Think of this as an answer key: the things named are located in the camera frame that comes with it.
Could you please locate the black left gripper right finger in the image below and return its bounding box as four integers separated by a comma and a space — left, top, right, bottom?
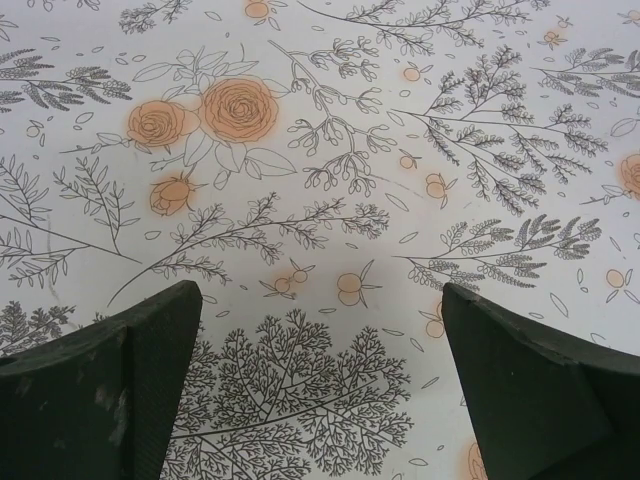
442, 281, 640, 480

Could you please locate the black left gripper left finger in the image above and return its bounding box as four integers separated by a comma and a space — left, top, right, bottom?
0, 279, 204, 480

